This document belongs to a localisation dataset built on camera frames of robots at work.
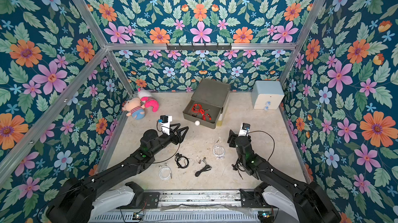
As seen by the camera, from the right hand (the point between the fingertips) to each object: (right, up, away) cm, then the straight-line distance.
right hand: (235, 131), depth 84 cm
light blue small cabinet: (+24, +21, +16) cm, 36 cm away
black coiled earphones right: (+2, -19, 0) cm, 19 cm away
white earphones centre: (-9, -12, +4) cm, 16 cm away
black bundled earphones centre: (-16, -19, -2) cm, 25 cm away
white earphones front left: (-39, -22, -2) cm, 45 cm away
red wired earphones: (-22, +12, +6) cm, 26 cm away
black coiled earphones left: (-30, -18, +2) cm, 35 cm away
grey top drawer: (-11, +10, +2) cm, 16 cm away
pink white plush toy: (-57, +19, +19) cm, 63 cm away
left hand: (-27, +4, -7) cm, 28 cm away
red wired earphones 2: (-17, +8, +3) cm, 19 cm away
